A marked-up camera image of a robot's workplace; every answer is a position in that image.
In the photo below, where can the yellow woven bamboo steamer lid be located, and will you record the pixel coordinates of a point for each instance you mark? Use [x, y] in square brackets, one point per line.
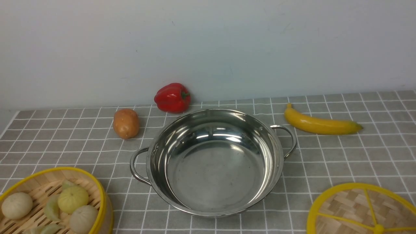
[359, 208]

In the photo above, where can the stainless steel pot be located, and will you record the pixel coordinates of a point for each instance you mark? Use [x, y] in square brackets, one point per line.
[214, 162]

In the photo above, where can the light green dumpling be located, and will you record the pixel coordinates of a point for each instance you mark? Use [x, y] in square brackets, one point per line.
[47, 229]

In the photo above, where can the yellow banana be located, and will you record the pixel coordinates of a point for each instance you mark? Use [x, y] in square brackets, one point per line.
[319, 125]

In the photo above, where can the red bell pepper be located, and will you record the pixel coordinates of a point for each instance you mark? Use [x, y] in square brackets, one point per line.
[173, 98]

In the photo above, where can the brown potato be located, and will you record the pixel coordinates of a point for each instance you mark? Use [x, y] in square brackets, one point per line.
[126, 123]

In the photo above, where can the yellow-green round bun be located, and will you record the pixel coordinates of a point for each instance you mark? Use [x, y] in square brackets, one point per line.
[72, 198]

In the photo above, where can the pale white round bun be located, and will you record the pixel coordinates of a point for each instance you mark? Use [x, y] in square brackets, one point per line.
[83, 219]

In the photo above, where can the grey checked tablecloth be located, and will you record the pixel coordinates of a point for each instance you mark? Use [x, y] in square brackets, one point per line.
[382, 153]

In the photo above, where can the yellow rimmed bamboo steamer basket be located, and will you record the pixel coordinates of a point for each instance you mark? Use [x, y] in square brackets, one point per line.
[41, 185]

